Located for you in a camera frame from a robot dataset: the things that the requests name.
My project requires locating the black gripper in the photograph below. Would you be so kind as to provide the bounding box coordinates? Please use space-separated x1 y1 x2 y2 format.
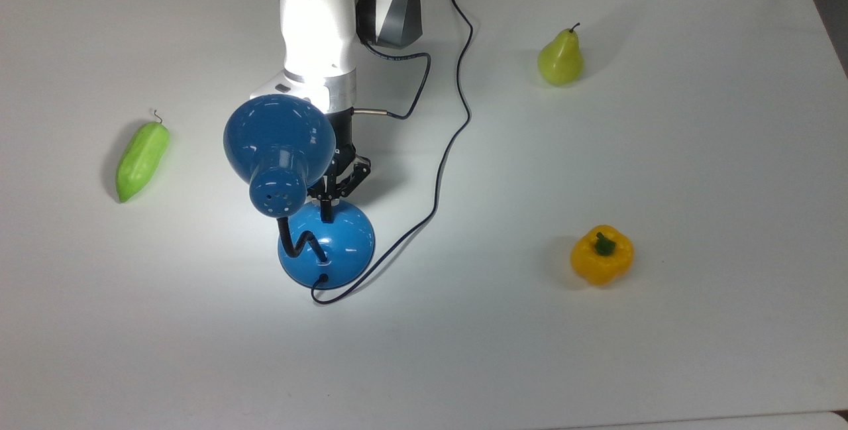
306 109 372 223

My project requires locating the blue gooseneck desk lamp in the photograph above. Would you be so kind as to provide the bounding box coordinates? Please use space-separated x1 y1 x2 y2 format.
223 94 376 290

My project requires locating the light green pepper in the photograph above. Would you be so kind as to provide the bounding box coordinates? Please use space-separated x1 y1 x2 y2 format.
115 110 171 203

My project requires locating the yellow-green pear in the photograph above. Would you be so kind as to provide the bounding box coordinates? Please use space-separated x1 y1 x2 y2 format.
537 23 585 87

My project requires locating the yellow bell pepper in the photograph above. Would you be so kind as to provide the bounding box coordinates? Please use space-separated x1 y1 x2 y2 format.
570 225 635 286

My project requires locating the black lamp power cord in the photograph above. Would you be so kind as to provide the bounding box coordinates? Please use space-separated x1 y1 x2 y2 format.
309 0 475 305

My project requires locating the black gripper signal cable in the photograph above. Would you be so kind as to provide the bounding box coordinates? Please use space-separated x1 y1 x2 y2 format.
352 38 433 121

